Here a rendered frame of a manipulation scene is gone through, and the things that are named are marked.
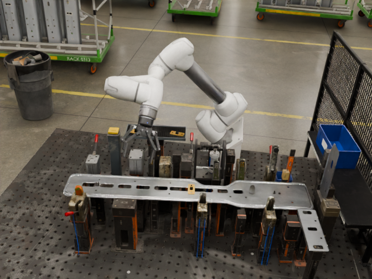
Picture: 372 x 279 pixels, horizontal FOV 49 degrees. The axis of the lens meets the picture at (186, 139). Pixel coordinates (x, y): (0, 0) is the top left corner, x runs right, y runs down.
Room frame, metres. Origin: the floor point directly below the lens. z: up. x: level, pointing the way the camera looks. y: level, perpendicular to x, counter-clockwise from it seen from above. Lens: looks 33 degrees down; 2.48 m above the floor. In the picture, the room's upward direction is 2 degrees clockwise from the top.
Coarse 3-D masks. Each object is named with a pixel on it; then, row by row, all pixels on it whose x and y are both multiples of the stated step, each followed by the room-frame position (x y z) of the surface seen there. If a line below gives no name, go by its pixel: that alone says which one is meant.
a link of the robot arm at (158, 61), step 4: (160, 56) 2.36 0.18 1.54; (156, 60) 2.35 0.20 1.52; (160, 60) 2.34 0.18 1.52; (152, 64) 2.34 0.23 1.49; (156, 64) 2.33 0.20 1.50; (160, 64) 2.32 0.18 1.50; (164, 64) 2.32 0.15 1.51; (148, 68) 2.34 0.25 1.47; (164, 68) 2.32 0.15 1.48; (168, 68) 2.33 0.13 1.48; (164, 72) 2.31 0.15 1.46; (168, 72) 2.33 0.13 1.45
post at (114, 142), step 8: (112, 136) 2.06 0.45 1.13; (120, 136) 2.12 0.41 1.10; (112, 144) 2.06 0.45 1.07; (120, 144) 2.10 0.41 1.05; (112, 152) 2.07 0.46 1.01; (120, 152) 2.11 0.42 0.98; (112, 160) 2.07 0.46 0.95; (120, 160) 2.10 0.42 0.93; (112, 168) 2.07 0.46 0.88; (120, 168) 2.08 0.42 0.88; (112, 184) 2.07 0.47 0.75
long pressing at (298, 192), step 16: (80, 176) 1.83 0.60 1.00; (96, 176) 1.84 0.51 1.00; (112, 176) 1.84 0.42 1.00; (128, 176) 1.85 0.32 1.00; (64, 192) 1.69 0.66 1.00; (96, 192) 1.70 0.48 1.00; (112, 192) 1.70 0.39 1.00; (128, 192) 1.71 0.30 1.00; (144, 192) 1.72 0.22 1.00; (160, 192) 1.72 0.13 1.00; (176, 192) 1.73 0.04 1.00; (208, 192) 1.74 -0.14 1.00; (256, 192) 1.75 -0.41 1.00; (272, 192) 1.76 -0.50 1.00; (288, 192) 1.77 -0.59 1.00; (304, 192) 1.77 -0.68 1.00; (256, 208) 1.63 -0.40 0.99; (288, 208) 1.64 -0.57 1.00; (304, 208) 1.64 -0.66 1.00
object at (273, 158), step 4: (272, 144) 1.92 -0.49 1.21; (276, 144) 1.92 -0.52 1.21; (272, 148) 1.90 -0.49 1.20; (276, 148) 1.88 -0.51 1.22; (272, 152) 1.90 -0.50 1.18; (276, 152) 1.88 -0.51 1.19; (272, 156) 1.90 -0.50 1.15; (276, 156) 1.90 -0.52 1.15; (272, 160) 1.90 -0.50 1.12; (276, 160) 1.89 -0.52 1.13; (272, 164) 1.90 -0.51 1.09
